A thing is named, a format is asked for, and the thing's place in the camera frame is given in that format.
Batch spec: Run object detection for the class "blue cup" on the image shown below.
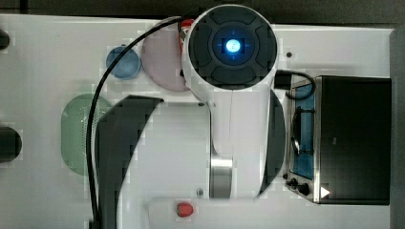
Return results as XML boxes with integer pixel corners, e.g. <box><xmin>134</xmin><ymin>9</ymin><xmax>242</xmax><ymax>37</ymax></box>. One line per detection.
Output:
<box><xmin>106</xmin><ymin>46</ymin><xmax>141</xmax><ymax>80</ymax></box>

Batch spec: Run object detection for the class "red ketchup bottle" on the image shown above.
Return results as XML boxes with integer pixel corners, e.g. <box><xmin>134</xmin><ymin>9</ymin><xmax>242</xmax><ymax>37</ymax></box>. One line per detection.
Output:
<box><xmin>178</xmin><ymin>19</ymin><xmax>194</xmax><ymax>52</ymax></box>

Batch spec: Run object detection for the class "pink round plate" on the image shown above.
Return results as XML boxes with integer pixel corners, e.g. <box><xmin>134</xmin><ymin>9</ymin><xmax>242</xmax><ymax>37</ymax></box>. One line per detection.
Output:
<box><xmin>141</xmin><ymin>26</ymin><xmax>188</xmax><ymax>93</ymax></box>

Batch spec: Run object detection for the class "green oval strainer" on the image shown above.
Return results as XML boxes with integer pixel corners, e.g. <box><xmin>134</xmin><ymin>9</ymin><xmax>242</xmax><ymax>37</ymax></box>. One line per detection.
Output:
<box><xmin>61</xmin><ymin>94</ymin><xmax>94</xmax><ymax>176</ymax></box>

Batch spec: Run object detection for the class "black toaster oven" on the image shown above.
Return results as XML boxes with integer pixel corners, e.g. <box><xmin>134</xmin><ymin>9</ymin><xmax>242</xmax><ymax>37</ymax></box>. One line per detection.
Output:
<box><xmin>283</xmin><ymin>75</ymin><xmax>392</xmax><ymax>205</ymax></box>

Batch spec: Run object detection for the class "black cylinder at edge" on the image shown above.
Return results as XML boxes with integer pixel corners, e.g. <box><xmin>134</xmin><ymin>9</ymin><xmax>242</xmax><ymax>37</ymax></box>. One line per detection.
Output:
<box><xmin>0</xmin><ymin>30</ymin><xmax>11</xmax><ymax>50</ymax></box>

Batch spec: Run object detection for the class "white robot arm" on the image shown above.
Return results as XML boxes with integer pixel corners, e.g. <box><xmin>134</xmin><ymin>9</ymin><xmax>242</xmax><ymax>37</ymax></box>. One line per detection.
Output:
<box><xmin>96</xmin><ymin>4</ymin><xmax>278</xmax><ymax>229</ymax></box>

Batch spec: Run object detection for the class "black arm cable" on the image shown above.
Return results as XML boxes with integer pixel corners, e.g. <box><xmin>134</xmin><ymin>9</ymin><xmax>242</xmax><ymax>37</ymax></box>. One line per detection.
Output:
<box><xmin>85</xmin><ymin>16</ymin><xmax>185</xmax><ymax>229</ymax></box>

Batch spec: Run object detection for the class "black cylinder post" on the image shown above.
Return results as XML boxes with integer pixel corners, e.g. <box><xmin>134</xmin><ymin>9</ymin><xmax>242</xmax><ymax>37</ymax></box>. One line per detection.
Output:
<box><xmin>0</xmin><ymin>127</ymin><xmax>22</xmax><ymax>163</ymax></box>

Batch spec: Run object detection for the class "red strawberry toy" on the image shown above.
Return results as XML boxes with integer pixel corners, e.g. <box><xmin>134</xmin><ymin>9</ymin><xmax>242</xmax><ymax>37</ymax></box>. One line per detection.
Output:
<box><xmin>176</xmin><ymin>202</ymin><xmax>194</xmax><ymax>218</ymax></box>

